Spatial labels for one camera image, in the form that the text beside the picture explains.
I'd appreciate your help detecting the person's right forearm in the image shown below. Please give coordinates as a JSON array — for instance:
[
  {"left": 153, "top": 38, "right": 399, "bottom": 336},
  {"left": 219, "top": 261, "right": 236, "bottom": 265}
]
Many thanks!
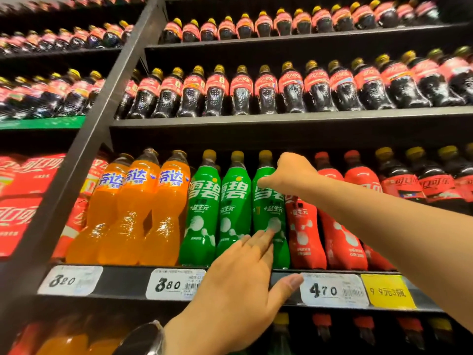
[{"left": 303, "top": 173, "right": 473, "bottom": 333}]

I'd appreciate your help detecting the person's left hand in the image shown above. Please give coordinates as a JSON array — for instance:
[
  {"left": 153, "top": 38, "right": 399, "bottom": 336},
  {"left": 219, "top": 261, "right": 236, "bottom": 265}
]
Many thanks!
[{"left": 162, "top": 229, "right": 304, "bottom": 355}]

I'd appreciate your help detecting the row of small red-label bottles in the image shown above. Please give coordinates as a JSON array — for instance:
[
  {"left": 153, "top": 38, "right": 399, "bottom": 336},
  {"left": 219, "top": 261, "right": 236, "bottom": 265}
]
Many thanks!
[
  {"left": 0, "top": 0, "right": 145, "bottom": 13},
  {"left": 0, "top": 20, "right": 135, "bottom": 56},
  {"left": 114, "top": 45, "right": 473, "bottom": 121},
  {"left": 0, "top": 68, "right": 106, "bottom": 121},
  {"left": 159, "top": 0, "right": 442, "bottom": 45}
]

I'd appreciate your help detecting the yellow price tag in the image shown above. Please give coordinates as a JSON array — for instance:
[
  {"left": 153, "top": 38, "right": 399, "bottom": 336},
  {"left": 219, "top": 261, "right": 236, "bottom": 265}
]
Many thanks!
[{"left": 361, "top": 273, "right": 417, "bottom": 310}]

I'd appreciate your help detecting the stack of red can packs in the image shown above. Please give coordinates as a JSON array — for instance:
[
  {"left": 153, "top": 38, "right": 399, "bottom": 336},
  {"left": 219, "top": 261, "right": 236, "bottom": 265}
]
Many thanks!
[{"left": 0, "top": 153, "right": 110, "bottom": 259}]

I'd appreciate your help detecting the person's right hand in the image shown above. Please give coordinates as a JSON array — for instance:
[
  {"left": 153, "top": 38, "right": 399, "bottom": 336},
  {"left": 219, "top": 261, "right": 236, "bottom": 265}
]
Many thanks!
[{"left": 257, "top": 151, "right": 321, "bottom": 198}]

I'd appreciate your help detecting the grey perforated-band wristwatch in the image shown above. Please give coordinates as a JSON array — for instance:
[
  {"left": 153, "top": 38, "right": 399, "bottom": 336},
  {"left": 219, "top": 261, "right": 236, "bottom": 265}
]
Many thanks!
[{"left": 112, "top": 320, "right": 165, "bottom": 355}]

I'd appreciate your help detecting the black metal shelf rack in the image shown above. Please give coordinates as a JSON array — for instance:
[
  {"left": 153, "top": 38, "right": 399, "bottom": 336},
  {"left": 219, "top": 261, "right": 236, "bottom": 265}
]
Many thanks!
[{"left": 0, "top": 0, "right": 473, "bottom": 355}]

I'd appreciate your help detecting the white price tag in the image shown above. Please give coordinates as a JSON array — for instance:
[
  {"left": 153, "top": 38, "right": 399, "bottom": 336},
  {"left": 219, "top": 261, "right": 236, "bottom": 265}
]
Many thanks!
[
  {"left": 37, "top": 265, "right": 104, "bottom": 297},
  {"left": 145, "top": 268, "right": 207, "bottom": 302},
  {"left": 299, "top": 272, "right": 370, "bottom": 309}
]

